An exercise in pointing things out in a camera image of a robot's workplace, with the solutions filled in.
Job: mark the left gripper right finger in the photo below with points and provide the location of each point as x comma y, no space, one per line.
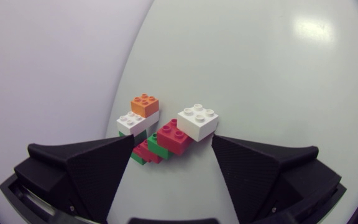
256,174

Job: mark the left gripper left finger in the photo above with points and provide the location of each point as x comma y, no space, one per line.
85,174

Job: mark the long white toy brick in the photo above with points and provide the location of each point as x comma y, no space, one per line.
132,123

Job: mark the red toy brick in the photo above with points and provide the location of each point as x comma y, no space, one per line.
149,154
172,140

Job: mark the green toy brick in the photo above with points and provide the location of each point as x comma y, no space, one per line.
138,158
141,137
157,147

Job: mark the square white toy brick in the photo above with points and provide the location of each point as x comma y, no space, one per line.
197,123

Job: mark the orange toy brick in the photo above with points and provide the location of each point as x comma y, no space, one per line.
145,107

